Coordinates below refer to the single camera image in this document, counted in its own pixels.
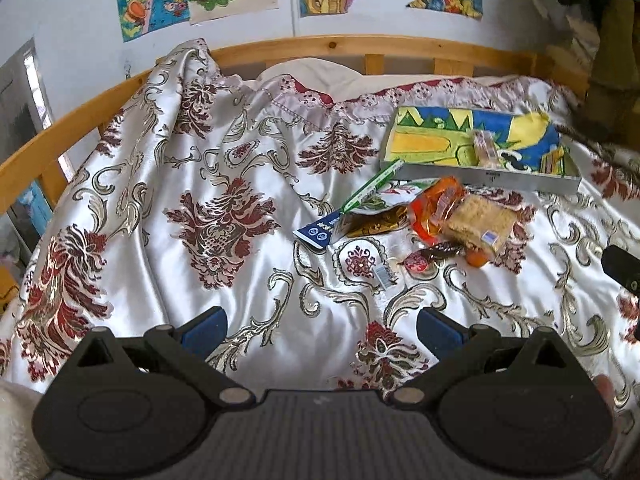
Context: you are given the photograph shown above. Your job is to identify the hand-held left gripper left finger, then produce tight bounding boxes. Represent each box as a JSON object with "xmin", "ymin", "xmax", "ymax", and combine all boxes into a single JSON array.
[{"xmin": 75, "ymin": 307, "xmax": 255, "ymax": 407}]

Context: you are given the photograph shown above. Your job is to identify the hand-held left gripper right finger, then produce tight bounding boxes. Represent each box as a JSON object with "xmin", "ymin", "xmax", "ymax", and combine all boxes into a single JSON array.
[{"xmin": 392, "ymin": 307, "xmax": 577, "ymax": 407}]

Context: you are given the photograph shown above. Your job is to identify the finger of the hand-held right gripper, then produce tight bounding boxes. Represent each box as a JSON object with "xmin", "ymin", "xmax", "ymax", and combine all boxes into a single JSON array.
[{"xmin": 600, "ymin": 244, "xmax": 640, "ymax": 295}]

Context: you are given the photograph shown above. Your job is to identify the blue white snack packet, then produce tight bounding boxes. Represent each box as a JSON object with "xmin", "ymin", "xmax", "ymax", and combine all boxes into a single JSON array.
[{"xmin": 292, "ymin": 210, "xmax": 346, "ymax": 252}]

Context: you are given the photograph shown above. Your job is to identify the green white snack packet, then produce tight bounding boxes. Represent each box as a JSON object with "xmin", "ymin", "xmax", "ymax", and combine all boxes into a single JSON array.
[{"xmin": 341, "ymin": 159, "xmax": 443, "ymax": 213}]

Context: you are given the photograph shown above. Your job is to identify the grey tray with painted lining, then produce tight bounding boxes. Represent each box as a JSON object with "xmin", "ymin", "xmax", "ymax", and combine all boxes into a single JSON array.
[{"xmin": 378, "ymin": 106, "xmax": 582, "ymax": 195}]

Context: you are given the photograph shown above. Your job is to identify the clear wrapper with barcode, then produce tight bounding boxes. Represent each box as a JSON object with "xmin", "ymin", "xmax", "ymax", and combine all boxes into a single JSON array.
[{"xmin": 372, "ymin": 262, "xmax": 396, "ymax": 291}]

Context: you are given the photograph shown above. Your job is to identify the clear wrapped beige cake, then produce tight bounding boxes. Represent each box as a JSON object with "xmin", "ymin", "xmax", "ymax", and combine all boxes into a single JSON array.
[{"xmin": 442, "ymin": 195, "xmax": 516, "ymax": 257}]

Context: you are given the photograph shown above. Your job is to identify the small striped snack packet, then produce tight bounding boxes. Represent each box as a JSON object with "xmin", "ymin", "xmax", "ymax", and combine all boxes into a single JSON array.
[{"xmin": 540, "ymin": 146, "xmax": 569, "ymax": 176}]

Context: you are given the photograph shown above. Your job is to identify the brown gold snack packet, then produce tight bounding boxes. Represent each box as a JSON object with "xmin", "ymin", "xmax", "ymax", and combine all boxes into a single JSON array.
[{"xmin": 345, "ymin": 205, "xmax": 414, "ymax": 239}]

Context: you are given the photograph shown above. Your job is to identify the orange snack packet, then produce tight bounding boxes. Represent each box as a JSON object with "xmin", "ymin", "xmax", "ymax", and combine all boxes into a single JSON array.
[{"xmin": 409, "ymin": 176, "xmax": 466, "ymax": 240}]

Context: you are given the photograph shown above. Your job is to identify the clear wrapped biscuit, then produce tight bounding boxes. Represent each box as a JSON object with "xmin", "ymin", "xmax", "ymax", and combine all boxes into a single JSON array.
[{"xmin": 472, "ymin": 130, "xmax": 504, "ymax": 169}]

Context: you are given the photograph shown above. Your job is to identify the floral satin printed blanket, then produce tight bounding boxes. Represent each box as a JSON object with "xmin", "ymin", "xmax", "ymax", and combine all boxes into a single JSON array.
[{"xmin": 0, "ymin": 37, "xmax": 640, "ymax": 480}]

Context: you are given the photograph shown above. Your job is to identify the white fluffy cloth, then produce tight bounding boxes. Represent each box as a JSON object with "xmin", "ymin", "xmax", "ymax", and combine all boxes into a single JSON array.
[{"xmin": 0, "ymin": 379, "xmax": 47, "ymax": 480}]

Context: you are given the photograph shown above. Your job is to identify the white pillow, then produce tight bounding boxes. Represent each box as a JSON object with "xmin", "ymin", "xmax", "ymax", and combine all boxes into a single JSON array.
[{"xmin": 257, "ymin": 59, "xmax": 523, "ymax": 102}]

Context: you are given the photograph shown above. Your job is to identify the silver framed mirror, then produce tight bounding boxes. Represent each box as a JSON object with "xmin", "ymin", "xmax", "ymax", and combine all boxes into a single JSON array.
[{"xmin": 0, "ymin": 37, "xmax": 76, "ymax": 261}]

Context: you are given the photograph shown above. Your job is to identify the wooden bed frame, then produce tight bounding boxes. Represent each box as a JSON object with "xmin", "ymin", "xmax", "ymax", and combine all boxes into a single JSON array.
[{"xmin": 0, "ymin": 35, "xmax": 592, "ymax": 221}]

